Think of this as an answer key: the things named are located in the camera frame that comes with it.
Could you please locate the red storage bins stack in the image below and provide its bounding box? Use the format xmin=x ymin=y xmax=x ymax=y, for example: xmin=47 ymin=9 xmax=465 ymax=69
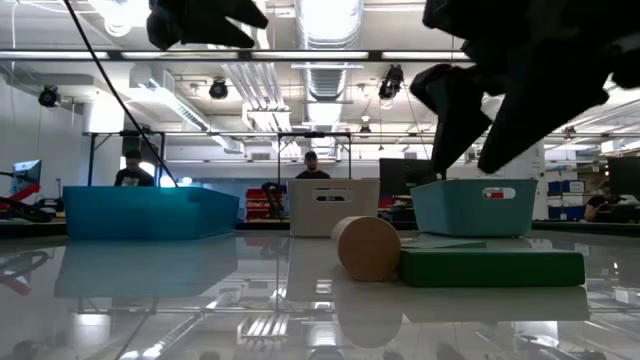
xmin=244 ymin=188 xmax=274 ymax=221

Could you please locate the black computer monitor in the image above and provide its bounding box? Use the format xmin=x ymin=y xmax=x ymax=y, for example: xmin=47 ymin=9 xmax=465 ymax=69
xmin=378 ymin=158 xmax=446 ymax=197
xmin=608 ymin=157 xmax=640 ymax=201

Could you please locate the thin green block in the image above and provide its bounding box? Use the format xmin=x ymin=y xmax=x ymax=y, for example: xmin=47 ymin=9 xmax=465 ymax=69
xmin=402 ymin=239 xmax=489 ymax=250

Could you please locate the black narrow metal frame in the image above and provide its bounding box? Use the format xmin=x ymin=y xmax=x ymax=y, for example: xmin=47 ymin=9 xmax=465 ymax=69
xmin=276 ymin=131 xmax=353 ymax=180

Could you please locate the lit computer monitor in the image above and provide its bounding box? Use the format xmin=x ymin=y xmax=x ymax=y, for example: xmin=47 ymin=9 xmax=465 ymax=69
xmin=10 ymin=159 xmax=43 ymax=195

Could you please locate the large green block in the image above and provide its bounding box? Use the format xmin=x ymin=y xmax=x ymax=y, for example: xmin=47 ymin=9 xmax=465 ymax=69
xmin=397 ymin=248 xmax=586 ymax=289

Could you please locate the natural wood cylinder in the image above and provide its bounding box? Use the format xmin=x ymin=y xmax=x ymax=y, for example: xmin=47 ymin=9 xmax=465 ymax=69
xmin=330 ymin=215 xmax=403 ymax=282

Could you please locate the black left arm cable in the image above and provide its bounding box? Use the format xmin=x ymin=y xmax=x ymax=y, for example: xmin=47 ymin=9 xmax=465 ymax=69
xmin=62 ymin=0 xmax=180 ymax=188

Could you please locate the blue storage bins shelf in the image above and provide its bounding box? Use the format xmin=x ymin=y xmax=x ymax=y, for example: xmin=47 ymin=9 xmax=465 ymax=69
xmin=547 ymin=179 xmax=586 ymax=221

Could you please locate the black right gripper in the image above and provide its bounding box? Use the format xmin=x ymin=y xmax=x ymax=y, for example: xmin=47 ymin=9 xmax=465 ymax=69
xmin=409 ymin=0 xmax=640 ymax=174

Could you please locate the black wide metal frame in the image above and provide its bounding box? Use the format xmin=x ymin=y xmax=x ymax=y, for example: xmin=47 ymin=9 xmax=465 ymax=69
xmin=87 ymin=130 xmax=167 ymax=187

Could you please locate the blue plastic bin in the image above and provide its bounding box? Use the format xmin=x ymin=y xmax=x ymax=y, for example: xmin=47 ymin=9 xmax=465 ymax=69
xmin=62 ymin=185 xmax=240 ymax=241

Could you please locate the silver ventilation duct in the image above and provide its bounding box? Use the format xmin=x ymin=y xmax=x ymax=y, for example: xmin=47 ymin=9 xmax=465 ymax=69
xmin=294 ymin=0 xmax=365 ymax=104

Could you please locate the red and black machine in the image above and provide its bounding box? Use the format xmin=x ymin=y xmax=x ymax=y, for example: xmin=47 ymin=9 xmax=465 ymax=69
xmin=0 ymin=183 xmax=54 ymax=224

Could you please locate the black hanging camera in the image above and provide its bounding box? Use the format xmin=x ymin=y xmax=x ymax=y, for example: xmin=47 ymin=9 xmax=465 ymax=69
xmin=208 ymin=78 xmax=230 ymax=100
xmin=378 ymin=64 xmax=405 ymax=100
xmin=38 ymin=84 xmax=61 ymax=109

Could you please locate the black overhead frame bar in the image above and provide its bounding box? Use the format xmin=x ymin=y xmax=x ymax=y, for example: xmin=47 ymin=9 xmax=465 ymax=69
xmin=0 ymin=49 xmax=471 ymax=63

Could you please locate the person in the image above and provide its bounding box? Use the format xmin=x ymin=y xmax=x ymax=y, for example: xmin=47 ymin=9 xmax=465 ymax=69
xmin=583 ymin=180 xmax=629 ymax=223
xmin=294 ymin=151 xmax=331 ymax=180
xmin=113 ymin=149 xmax=155 ymax=188

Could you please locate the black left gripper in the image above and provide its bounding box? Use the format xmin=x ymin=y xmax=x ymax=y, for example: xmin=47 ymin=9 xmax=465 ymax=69
xmin=147 ymin=0 xmax=269 ymax=51

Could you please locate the white plastic bin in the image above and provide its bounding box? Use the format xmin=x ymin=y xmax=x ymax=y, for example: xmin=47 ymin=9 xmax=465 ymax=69
xmin=287 ymin=178 xmax=381 ymax=238

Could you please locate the teal plastic bin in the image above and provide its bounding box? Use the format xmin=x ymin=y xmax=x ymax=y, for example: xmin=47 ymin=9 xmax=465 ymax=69
xmin=409 ymin=178 xmax=540 ymax=238

